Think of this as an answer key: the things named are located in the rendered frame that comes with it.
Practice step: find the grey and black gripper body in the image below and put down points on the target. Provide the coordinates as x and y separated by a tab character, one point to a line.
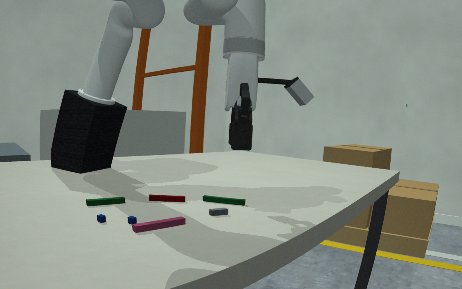
243	67

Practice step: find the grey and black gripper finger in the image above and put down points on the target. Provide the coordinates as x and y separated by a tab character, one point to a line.
231	125
242	129

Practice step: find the green rod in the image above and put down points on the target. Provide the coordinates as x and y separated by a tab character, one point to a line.
105	201
223	200

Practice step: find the small blue block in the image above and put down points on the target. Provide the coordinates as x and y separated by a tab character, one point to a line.
101	218
132	220

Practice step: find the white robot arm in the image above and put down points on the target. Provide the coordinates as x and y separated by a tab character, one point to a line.
245	31

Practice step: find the pink rectangular rod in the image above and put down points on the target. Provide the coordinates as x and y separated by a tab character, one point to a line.
159	224

